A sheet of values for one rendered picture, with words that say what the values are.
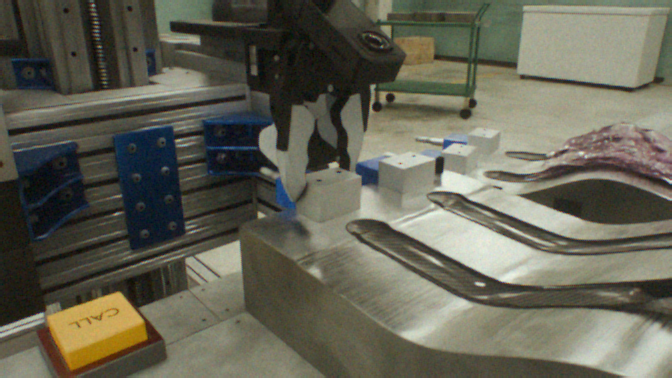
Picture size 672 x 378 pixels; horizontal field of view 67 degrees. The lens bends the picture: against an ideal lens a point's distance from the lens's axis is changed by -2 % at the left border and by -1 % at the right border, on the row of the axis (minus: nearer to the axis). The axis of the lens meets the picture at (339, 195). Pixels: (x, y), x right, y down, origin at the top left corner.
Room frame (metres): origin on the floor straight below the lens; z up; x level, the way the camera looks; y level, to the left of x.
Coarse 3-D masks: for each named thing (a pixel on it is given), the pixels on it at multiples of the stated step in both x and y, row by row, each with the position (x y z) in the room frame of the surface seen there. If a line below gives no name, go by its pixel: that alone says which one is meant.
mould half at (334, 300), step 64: (384, 192) 0.49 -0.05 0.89; (256, 256) 0.39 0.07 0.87; (320, 256) 0.36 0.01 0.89; (384, 256) 0.36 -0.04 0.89; (512, 256) 0.37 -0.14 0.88; (576, 256) 0.35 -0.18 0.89; (640, 256) 0.31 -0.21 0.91; (320, 320) 0.32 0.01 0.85; (384, 320) 0.28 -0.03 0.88; (448, 320) 0.28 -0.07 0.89; (512, 320) 0.26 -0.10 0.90; (576, 320) 0.23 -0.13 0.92; (640, 320) 0.21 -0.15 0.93
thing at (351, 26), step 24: (288, 0) 0.44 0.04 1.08; (312, 0) 0.42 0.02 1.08; (336, 0) 0.44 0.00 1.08; (312, 24) 0.42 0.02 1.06; (336, 24) 0.40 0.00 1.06; (360, 24) 0.41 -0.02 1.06; (336, 48) 0.40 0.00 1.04; (360, 48) 0.38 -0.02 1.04; (384, 48) 0.38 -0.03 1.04; (360, 72) 0.38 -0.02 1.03; (384, 72) 0.38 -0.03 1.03
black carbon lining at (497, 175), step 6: (510, 156) 0.74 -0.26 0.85; (516, 156) 0.74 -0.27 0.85; (522, 156) 0.74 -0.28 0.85; (528, 156) 0.74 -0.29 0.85; (534, 156) 0.74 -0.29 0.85; (540, 156) 0.73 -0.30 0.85; (546, 156) 0.73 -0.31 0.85; (486, 174) 0.65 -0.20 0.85; (492, 174) 0.66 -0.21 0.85; (498, 174) 0.66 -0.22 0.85; (504, 174) 0.66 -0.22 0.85; (510, 174) 0.65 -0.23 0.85; (516, 174) 0.65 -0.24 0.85; (522, 174) 0.64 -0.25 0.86; (528, 174) 0.64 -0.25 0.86; (504, 180) 0.62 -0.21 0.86; (510, 180) 0.64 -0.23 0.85; (516, 180) 0.64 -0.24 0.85; (522, 180) 0.63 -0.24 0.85; (528, 180) 0.63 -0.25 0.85; (534, 180) 0.60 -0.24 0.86; (660, 180) 0.53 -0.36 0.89
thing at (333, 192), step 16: (272, 176) 0.51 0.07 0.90; (320, 176) 0.45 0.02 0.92; (336, 176) 0.45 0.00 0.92; (352, 176) 0.45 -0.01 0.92; (304, 192) 0.43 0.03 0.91; (320, 192) 0.42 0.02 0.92; (336, 192) 0.43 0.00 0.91; (352, 192) 0.44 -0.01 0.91; (288, 208) 0.46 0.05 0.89; (304, 208) 0.43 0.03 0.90; (320, 208) 0.42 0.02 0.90; (336, 208) 0.43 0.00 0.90; (352, 208) 0.44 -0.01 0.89
